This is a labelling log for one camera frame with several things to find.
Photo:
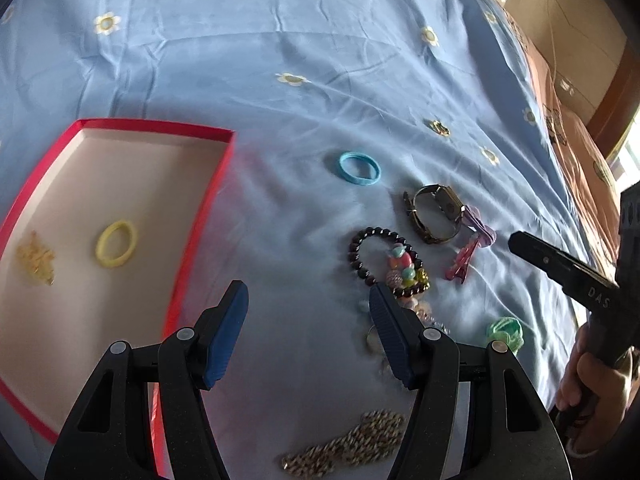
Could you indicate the blue floral bed sheet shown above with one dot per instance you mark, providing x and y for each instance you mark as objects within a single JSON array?
[{"x": 338, "y": 106}]

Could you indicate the right hand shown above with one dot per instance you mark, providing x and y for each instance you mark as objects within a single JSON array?
[{"x": 612, "y": 389}]

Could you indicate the gold butterfly hair clip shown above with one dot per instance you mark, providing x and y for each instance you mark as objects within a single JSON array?
[{"x": 36, "y": 259}]

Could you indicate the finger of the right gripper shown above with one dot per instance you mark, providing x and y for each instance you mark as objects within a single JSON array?
[{"x": 578, "y": 281}]

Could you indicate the pink hair clip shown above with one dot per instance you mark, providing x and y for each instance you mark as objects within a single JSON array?
[{"x": 460, "y": 267}]

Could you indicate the pink blanket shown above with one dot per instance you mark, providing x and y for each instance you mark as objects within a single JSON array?
[{"x": 584, "y": 168}]

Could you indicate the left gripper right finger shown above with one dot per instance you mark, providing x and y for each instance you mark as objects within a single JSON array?
[{"x": 509, "y": 433}]

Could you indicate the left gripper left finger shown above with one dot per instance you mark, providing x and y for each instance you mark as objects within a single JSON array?
[{"x": 107, "y": 434}]

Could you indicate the red shallow box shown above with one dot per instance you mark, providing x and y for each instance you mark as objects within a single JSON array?
[{"x": 123, "y": 204}]

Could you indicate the gold wrist watch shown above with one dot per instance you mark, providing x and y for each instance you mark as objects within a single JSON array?
[{"x": 435, "y": 213}]

